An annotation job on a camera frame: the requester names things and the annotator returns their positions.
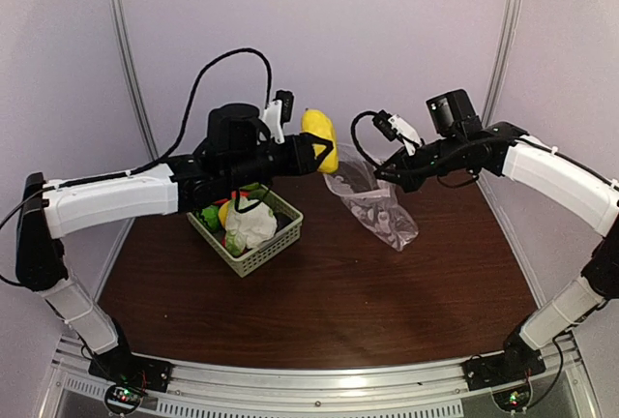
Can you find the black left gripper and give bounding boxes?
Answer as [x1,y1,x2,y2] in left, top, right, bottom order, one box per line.
[223,131,332,191]

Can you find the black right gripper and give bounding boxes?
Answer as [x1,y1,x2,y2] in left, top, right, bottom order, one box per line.
[375,134,466,193]

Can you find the clear zip top bag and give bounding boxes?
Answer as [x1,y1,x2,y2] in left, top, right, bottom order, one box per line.
[323,144,419,252]

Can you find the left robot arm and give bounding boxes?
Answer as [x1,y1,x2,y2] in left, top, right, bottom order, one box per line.
[9,100,337,383]

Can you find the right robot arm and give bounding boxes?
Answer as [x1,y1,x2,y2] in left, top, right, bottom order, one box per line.
[372,89,618,381]

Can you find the red orange toy carrot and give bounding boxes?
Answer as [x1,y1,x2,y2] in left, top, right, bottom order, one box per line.
[231,183,261,198]

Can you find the green perforated plastic basket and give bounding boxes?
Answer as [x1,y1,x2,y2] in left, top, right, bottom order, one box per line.
[187,185,303,277]

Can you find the white toy cauliflower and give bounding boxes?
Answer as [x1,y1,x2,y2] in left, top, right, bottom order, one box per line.
[224,197,278,257]

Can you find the dark green leafy toy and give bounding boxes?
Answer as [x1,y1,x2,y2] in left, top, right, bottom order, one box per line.
[195,205,221,232]

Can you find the right round circuit board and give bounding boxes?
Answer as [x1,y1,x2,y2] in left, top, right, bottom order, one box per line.
[491,386,532,413]

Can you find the round circuit board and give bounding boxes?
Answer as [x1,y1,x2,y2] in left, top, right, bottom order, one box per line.
[103,385,143,415]
[491,386,532,413]

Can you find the left round circuit board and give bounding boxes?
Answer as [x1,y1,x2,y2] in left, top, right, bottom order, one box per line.
[103,385,143,415]

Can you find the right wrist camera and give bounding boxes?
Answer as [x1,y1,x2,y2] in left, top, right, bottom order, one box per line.
[372,110,424,157]

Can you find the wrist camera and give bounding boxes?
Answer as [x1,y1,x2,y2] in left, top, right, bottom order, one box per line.
[372,110,424,157]
[260,90,294,144]

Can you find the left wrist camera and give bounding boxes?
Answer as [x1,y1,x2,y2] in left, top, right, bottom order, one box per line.
[260,90,294,144]

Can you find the right black camera cable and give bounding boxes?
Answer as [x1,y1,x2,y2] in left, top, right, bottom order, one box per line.
[350,110,388,170]

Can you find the black camera cable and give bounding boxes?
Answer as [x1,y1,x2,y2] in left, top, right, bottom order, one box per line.
[350,110,388,170]
[130,47,275,177]

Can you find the left black camera cable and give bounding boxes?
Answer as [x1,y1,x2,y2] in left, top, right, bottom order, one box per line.
[130,47,275,177]

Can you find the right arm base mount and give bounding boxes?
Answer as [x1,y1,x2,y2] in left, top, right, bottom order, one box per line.
[461,329,546,391]

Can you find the right aluminium frame post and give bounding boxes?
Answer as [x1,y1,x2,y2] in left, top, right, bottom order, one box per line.
[481,0,523,126]

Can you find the aluminium frame post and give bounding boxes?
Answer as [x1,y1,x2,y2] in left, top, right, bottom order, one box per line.
[108,0,159,160]
[481,0,523,126]

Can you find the front aluminium rail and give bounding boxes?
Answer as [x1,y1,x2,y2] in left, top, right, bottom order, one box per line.
[35,340,602,417]

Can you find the left aluminium frame post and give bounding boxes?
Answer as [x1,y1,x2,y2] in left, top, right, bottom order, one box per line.
[108,0,159,160]

